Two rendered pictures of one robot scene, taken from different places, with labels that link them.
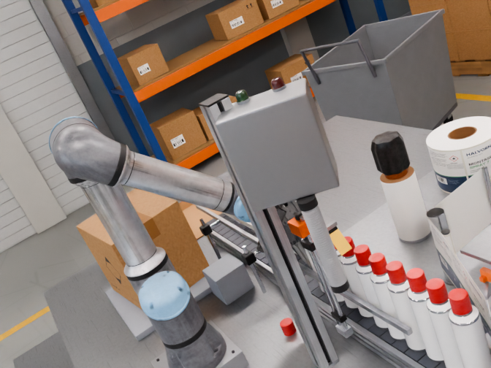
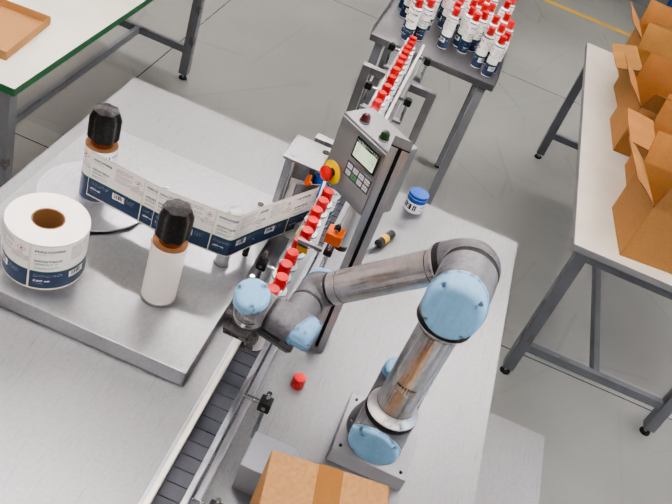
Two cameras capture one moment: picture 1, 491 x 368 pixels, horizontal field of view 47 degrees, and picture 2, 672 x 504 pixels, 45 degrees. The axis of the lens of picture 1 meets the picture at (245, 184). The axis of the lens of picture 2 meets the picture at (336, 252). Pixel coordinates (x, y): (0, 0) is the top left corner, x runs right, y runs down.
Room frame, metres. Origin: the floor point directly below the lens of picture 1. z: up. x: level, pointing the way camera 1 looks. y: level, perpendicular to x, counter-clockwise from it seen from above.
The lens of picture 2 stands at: (2.51, 0.56, 2.38)
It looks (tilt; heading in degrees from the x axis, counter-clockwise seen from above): 38 degrees down; 202
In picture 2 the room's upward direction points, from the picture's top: 22 degrees clockwise
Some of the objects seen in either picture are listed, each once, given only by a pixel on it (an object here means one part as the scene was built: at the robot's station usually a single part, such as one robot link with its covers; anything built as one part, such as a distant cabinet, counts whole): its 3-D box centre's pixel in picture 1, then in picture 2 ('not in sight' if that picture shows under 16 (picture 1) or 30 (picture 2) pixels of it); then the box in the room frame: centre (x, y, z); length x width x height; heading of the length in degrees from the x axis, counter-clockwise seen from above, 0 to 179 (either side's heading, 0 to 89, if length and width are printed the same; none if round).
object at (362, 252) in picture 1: (374, 286); (290, 268); (1.02, -0.17, 0.98); 0.05 x 0.05 x 0.20
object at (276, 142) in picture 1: (279, 144); (367, 162); (0.99, -0.09, 1.38); 0.17 x 0.10 x 0.19; 75
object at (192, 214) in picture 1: (198, 213); not in sight; (2.06, 0.22, 0.85); 0.30 x 0.26 x 0.04; 20
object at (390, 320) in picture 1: (272, 250); (247, 382); (1.38, 0.01, 0.96); 1.07 x 0.01 x 0.01; 20
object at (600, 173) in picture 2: not in sight; (617, 214); (-1.44, 0.30, 0.39); 2.20 x 0.80 x 0.78; 20
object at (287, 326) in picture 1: (287, 326); (298, 380); (1.19, 0.05, 0.85); 0.03 x 0.03 x 0.03
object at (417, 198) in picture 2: not in sight; (416, 200); (0.23, -0.18, 0.87); 0.07 x 0.07 x 0.07
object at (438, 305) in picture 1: (448, 326); (313, 227); (0.82, -0.24, 0.98); 0.05 x 0.05 x 0.20
